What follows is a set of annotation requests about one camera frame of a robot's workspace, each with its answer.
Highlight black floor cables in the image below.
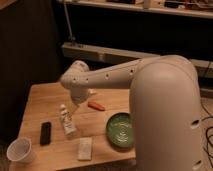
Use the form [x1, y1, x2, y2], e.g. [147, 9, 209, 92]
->
[198, 99, 213, 168]

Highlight black rectangular remote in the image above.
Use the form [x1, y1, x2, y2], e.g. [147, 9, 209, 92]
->
[40, 122, 51, 145]

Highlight upper wooden shelf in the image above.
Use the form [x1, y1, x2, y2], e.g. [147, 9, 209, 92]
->
[56, 0, 213, 19]

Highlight white sponge block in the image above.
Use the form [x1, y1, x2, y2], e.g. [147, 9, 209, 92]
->
[78, 137, 92, 161]

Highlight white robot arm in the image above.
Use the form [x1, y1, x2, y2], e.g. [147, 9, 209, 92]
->
[61, 55, 205, 171]

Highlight clear plastic cup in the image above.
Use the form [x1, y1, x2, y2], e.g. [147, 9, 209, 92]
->
[6, 137, 35, 163]

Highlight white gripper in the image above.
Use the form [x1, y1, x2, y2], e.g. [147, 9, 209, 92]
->
[69, 89, 97, 119]

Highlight orange red pepper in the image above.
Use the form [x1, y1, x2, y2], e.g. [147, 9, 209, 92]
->
[88, 101, 105, 111]

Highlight white squeeze bottle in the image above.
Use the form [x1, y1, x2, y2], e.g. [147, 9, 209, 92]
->
[60, 104, 76, 136]

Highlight grey metal rail beam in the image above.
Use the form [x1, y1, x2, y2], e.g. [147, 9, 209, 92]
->
[61, 42, 213, 78]

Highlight green ceramic bowl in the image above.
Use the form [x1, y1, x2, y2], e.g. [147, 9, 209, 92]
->
[106, 112, 134, 149]

